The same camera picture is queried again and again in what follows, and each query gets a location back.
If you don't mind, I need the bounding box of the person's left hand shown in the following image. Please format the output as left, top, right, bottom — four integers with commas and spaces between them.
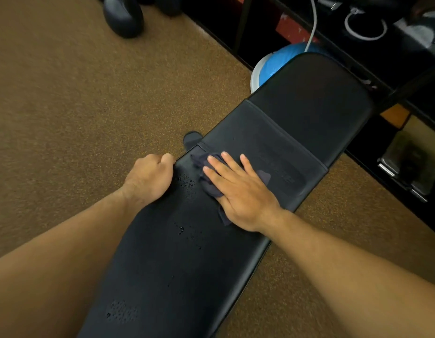
122, 154, 176, 208

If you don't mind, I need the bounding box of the blue balance trainer dome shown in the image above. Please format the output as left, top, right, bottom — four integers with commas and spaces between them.
250, 42, 333, 94

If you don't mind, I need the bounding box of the black padded workout bench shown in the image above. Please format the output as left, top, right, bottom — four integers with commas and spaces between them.
78, 52, 375, 338

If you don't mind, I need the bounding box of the person's right forearm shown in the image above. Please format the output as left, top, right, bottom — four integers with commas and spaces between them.
259, 209, 435, 338

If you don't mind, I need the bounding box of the dark grey cleaning cloth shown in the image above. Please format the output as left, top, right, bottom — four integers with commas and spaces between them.
190, 151, 272, 226

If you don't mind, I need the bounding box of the person's right hand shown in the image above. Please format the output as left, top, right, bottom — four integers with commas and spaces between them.
202, 152, 283, 233

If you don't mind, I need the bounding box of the white cord ring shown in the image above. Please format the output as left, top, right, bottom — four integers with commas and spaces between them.
344, 7, 388, 41

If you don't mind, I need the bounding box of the beige panel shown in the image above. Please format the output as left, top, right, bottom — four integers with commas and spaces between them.
403, 115, 435, 146

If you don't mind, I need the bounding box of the black and white pouch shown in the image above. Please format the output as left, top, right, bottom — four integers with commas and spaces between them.
393, 15, 435, 50

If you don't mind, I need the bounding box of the red patterned box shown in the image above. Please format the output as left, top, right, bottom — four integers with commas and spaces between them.
275, 12, 320, 45

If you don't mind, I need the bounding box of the orange block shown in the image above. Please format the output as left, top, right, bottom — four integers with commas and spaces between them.
379, 103, 411, 129

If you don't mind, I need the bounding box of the white hanging cord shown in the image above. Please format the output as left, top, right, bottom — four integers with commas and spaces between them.
303, 0, 318, 53

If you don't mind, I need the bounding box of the black storage shelf rack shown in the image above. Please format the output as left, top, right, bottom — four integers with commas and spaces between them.
182, 0, 435, 240

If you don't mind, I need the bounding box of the person's left forearm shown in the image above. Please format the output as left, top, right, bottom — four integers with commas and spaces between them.
0, 188, 148, 338

